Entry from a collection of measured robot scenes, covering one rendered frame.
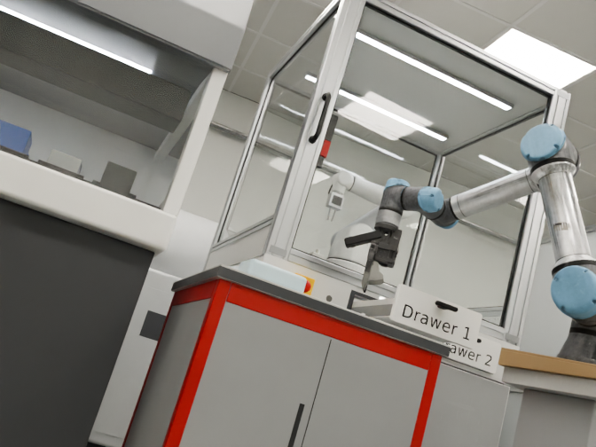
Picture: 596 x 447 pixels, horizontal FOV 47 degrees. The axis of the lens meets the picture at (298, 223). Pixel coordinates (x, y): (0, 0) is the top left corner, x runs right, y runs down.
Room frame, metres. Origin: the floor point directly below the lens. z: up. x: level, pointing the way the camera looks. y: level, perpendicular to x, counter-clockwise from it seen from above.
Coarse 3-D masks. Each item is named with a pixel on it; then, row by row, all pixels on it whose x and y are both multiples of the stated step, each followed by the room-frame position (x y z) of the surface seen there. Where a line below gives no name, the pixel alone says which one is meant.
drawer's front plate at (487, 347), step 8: (480, 336) 2.41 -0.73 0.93; (448, 344) 2.37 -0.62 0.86; (456, 344) 2.38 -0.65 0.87; (480, 344) 2.41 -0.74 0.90; (488, 344) 2.42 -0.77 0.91; (496, 344) 2.42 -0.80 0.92; (456, 352) 2.38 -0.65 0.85; (464, 352) 2.39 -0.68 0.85; (480, 352) 2.41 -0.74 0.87; (488, 352) 2.42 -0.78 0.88; (496, 352) 2.43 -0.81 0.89; (456, 360) 2.38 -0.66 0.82; (464, 360) 2.39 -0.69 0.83; (472, 360) 2.40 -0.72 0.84; (480, 360) 2.41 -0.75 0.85; (488, 360) 2.42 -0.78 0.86; (496, 360) 2.43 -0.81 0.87; (480, 368) 2.41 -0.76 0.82; (488, 368) 2.42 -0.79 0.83; (496, 368) 2.43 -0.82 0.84
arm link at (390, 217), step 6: (384, 210) 2.02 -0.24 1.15; (390, 210) 2.01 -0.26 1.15; (378, 216) 2.03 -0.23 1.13; (384, 216) 2.01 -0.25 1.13; (390, 216) 2.01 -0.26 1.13; (396, 216) 2.01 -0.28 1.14; (378, 222) 2.03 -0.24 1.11; (384, 222) 2.01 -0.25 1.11; (390, 222) 2.01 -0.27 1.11; (396, 222) 2.02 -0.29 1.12; (396, 228) 2.04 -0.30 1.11
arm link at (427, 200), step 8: (408, 192) 1.97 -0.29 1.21; (416, 192) 1.95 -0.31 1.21; (424, 192) 1.93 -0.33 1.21; (432, 192) 1.92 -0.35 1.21; (440, 192) 1.94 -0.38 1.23; (400, 200) 1.99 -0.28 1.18; (408, 200) 1.97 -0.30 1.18; (416, 200) 1.95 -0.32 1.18; (424, 200) 1.93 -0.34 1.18; (432, 200) 1.92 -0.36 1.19; (440, 200) 1.95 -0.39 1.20; (408, 208) 1.99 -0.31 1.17; (416, 208) 1.97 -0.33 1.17; (424, 208) 1.95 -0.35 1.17; (432, 208) 1.94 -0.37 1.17; (440, 208) 1.96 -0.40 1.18; (432, 216) 2.01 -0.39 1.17
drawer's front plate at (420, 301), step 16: (400, 288) 1.95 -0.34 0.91; (400, 304) 1.95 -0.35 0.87; (416, 304) 1.97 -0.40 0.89; (432, 304) 1.98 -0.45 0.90; (400, 320) 1.96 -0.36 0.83; (416, 320) 1.97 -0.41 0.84; (448, 320) 2.00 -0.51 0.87; (464, 320) 2.02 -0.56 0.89; (480, 320) 2.03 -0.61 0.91; (448, 336) 2.01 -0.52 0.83; (464, 336) 2.02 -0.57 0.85
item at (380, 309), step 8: (352, 304) 2.28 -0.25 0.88; (360, 304) 2.22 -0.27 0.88; (368, 304) 2.17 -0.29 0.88; (376, 304) 2.11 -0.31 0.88; (384, 304) 2.05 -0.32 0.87; (392, 304) 2.00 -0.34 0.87; (360, 312) 2.20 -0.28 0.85; (368, 312) 2.15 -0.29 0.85; (376, 312) 2.09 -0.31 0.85; (384, 312) 2.04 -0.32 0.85; (384, 320) 2.09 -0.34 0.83; (408, 328) 2.11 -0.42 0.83; (432, 336) 2.12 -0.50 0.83
